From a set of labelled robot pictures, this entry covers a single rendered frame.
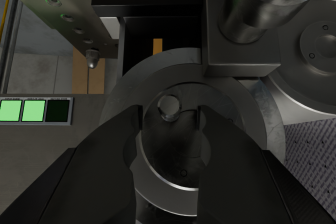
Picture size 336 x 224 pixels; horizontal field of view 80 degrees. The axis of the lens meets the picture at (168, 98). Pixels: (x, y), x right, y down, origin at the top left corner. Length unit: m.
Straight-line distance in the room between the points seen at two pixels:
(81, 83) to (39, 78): 0.96
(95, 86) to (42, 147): 2.06
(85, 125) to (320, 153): 0.46
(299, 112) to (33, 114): 0.55
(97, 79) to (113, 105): 2.44
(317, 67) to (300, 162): 0.20
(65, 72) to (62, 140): 2.90
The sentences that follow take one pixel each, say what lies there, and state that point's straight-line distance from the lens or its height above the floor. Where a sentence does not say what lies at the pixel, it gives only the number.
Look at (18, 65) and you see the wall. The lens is 3.72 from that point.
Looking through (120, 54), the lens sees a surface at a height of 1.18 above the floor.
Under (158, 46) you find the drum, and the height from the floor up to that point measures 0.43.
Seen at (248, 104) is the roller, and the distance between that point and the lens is 0.17.
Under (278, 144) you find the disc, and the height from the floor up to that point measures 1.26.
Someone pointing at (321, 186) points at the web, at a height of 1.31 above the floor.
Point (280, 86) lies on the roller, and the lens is 0.19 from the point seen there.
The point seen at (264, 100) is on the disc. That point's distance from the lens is 0.18.
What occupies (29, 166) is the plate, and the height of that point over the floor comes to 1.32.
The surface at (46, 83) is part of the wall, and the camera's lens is 3.47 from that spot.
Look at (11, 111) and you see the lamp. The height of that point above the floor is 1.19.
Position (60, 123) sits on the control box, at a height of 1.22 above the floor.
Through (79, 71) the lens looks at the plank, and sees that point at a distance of 2.72.
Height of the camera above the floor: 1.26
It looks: 12 degrees down
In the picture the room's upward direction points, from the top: 179 degrees counter-clockwise
